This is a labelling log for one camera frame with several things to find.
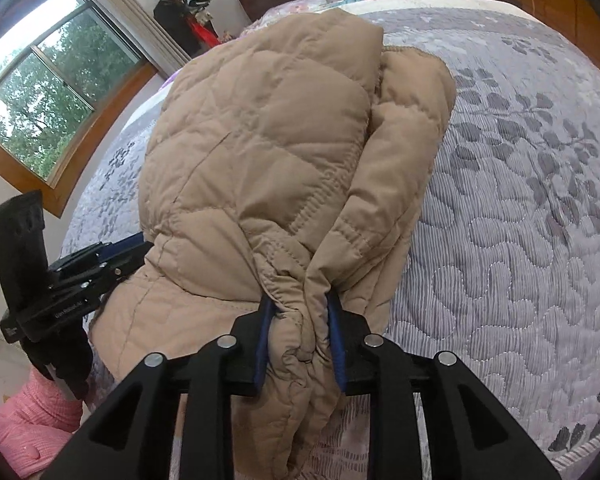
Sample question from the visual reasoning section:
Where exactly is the tan quilted down jacket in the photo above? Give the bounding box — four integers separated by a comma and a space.
87, 7, 457, 480

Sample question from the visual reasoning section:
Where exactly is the large wooden-framed window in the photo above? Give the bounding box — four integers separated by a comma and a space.
0, 0, 160, 218

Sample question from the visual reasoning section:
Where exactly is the pink floral quilt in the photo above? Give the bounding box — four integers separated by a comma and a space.
247, 0, 441, 28

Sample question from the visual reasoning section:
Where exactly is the red hanging item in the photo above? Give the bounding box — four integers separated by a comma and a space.
187, 17, 220, 48

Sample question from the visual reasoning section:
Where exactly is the cream blanket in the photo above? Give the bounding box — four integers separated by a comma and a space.
300, 0, 526, 17

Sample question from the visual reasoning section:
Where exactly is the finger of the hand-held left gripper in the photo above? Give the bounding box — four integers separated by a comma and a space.
82, 255, 153, 293
99, 232, 153, 263

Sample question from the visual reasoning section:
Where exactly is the grey leaf-patterned quilted bedspread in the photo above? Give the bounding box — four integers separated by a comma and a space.
60, 0, 600, 480

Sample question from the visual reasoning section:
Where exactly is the black hanging clothing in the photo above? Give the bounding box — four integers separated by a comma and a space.
152, 0, 221, 58

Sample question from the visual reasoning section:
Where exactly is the beige curtain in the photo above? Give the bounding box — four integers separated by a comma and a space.
72, 0, 191, 68

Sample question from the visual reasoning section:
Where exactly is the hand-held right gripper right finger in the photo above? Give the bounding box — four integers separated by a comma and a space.
325, 292, 561, 480

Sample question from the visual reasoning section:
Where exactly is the wooden desk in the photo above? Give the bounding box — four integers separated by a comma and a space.
472, 0, 578, 36

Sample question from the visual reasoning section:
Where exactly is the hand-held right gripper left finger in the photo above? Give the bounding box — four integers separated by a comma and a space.
67, 294, 277, 480

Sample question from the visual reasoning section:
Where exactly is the wooden wardrobe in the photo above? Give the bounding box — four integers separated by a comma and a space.
540, 0, 600, 91

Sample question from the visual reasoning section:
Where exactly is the person's left forearm pink sleeve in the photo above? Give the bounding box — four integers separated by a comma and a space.
0, 367, 98, 480

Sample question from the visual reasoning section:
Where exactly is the person's left hand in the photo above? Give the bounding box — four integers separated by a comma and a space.
25, 327, 95, 402

